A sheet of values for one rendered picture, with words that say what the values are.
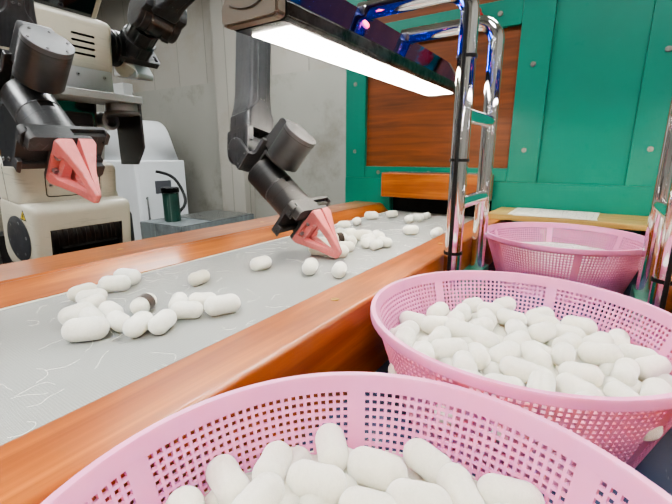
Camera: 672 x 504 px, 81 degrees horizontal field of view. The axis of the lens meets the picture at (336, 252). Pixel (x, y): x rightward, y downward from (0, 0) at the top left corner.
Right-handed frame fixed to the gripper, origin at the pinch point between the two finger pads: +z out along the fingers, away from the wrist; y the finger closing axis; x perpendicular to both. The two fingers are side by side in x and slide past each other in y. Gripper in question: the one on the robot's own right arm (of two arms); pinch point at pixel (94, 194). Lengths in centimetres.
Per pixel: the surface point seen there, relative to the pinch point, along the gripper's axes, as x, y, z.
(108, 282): 5.3, -1.8, 9.7
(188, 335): -5.3, -3.7, 24.2
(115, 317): -2.6, -7.2, 18.5
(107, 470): -16.2, -17.9, 32.7
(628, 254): -30, 46, 50
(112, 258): 9.6, 2.9, 3.3
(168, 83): 165, 250, -308
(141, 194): 220, 182, -206
